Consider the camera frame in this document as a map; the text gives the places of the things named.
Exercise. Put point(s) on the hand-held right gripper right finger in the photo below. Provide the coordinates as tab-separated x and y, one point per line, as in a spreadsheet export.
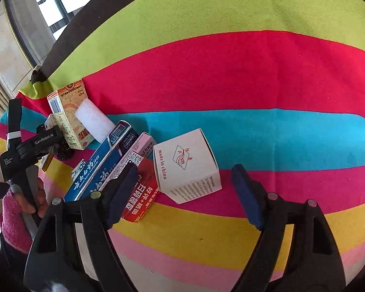
246	194

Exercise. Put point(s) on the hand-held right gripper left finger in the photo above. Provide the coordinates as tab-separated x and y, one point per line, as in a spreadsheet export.
121	194

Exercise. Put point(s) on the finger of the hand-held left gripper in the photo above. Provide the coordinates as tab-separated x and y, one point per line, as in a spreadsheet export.
63	152

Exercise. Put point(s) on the orange and white medicine box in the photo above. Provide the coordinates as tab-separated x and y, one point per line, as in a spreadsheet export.
68	112

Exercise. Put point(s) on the small yellow box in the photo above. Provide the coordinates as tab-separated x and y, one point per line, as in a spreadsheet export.
45	161

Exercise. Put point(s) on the small cream box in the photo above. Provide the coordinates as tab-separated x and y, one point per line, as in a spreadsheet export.
50	122

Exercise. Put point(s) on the blue toothpaste box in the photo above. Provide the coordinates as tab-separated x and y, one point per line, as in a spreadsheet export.
100	164

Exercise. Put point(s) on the white foam block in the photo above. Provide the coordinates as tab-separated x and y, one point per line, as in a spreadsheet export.
94	123

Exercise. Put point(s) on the pink and white long box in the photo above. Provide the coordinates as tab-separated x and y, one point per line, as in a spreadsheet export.
137	153

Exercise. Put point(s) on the white cube box red print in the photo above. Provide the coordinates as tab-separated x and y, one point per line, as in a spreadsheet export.
187	167

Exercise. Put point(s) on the striped colourful tablecloth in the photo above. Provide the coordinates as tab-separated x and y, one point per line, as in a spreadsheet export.
231	67

